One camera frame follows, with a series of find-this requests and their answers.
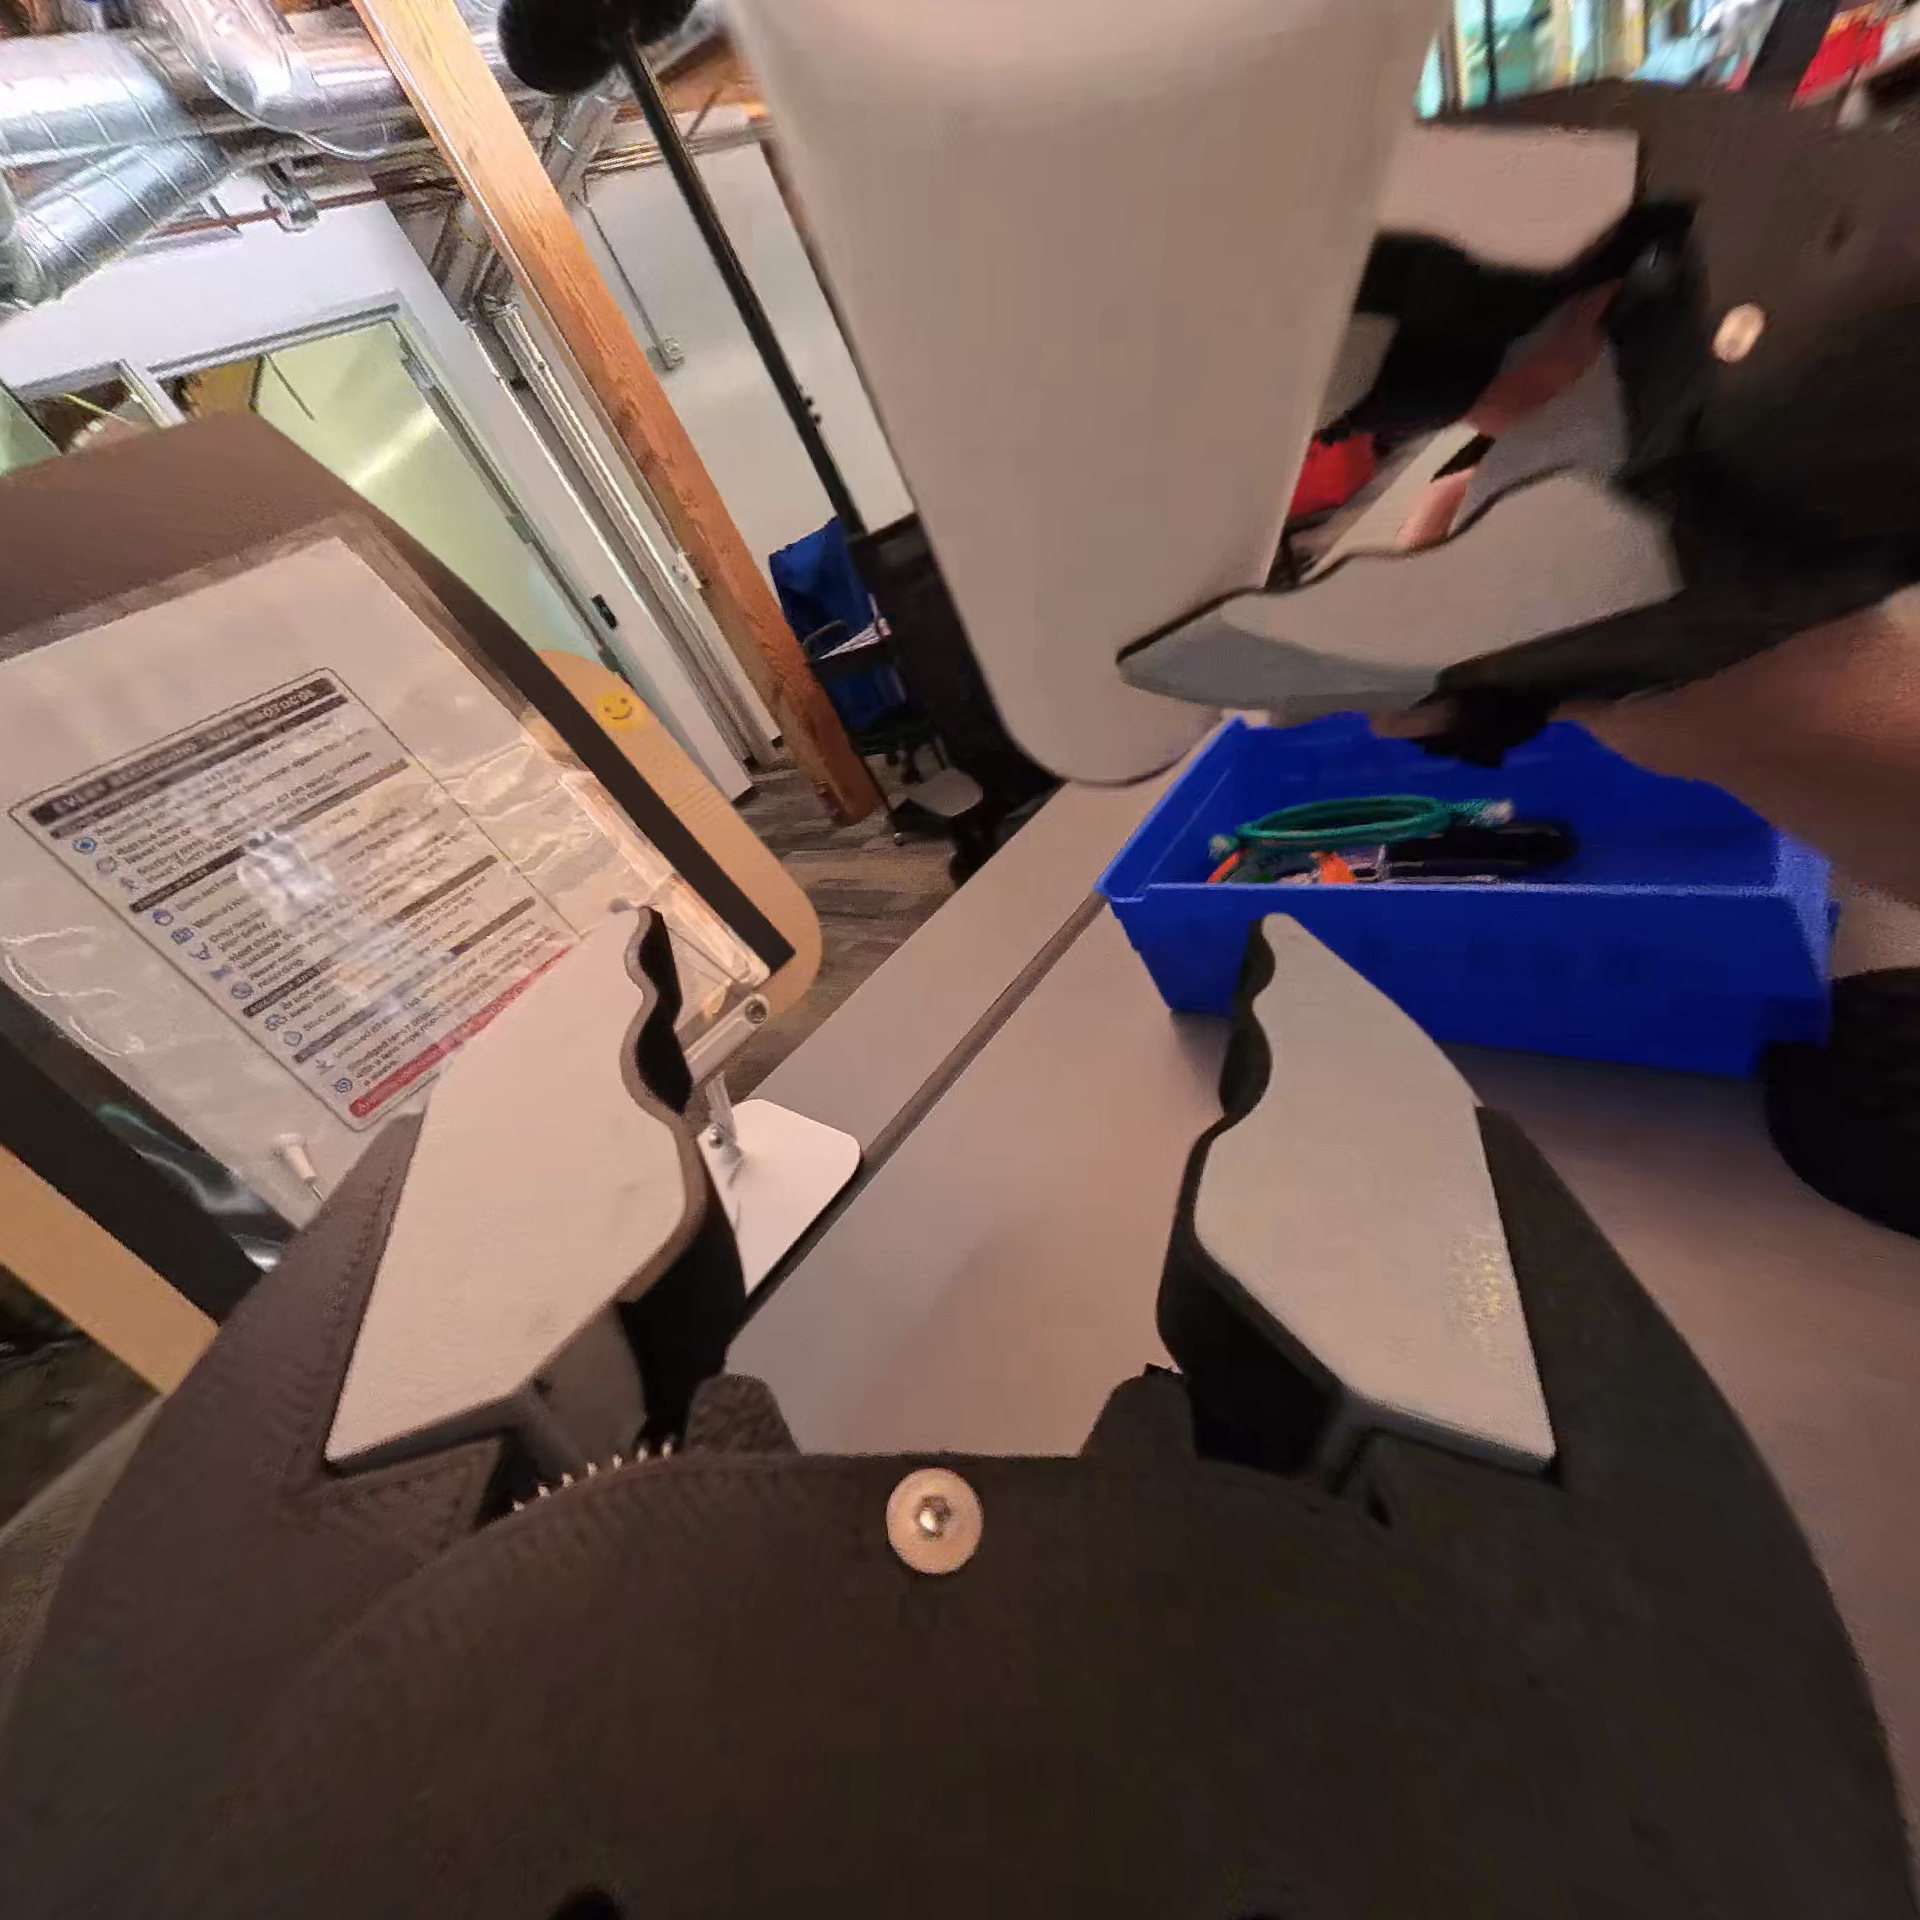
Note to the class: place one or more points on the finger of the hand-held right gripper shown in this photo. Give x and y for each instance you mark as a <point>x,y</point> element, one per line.
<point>1425,629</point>
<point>1501,189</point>

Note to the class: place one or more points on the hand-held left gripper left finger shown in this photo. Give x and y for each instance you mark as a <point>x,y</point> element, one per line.
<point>525,1200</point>

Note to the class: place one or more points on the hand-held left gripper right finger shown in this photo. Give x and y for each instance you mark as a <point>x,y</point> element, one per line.
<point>1365,1200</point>

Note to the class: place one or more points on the black remote control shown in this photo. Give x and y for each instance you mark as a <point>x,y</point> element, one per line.
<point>1501,848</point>

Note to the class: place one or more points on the orange masking tape roll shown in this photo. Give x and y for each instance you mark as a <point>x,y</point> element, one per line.
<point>1327,865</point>

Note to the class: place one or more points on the blue plastic bin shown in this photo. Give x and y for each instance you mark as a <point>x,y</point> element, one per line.
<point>1577,960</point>

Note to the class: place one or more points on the white round container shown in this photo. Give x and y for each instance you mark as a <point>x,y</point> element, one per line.
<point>1079,375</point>

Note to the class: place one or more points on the person's right forearm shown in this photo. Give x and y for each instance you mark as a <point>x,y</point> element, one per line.
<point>1799,780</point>

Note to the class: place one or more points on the person's right hand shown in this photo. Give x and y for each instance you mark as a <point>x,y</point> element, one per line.
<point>1547,369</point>

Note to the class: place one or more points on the red bag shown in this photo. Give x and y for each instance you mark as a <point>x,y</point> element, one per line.
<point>1337,475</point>

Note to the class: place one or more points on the white board peg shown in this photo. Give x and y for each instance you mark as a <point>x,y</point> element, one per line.
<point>293,1157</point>

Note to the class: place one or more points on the white tablet stand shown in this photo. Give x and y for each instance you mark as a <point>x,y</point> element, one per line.
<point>788,1172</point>

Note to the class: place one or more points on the black office chair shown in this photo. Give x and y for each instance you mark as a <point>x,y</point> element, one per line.
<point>932,629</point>

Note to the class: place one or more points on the yellow smiley sticker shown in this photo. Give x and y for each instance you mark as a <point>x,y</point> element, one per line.
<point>621,711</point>

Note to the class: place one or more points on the blue fabric bag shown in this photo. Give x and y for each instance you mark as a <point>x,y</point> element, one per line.
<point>819,600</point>

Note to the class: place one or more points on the black instruction sheet board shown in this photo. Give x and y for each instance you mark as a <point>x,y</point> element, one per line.
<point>225,646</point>

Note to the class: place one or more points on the wooden support post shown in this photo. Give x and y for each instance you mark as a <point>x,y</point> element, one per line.
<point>601,375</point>

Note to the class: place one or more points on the silver ventilation duct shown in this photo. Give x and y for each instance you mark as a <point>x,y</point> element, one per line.
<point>91,119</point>

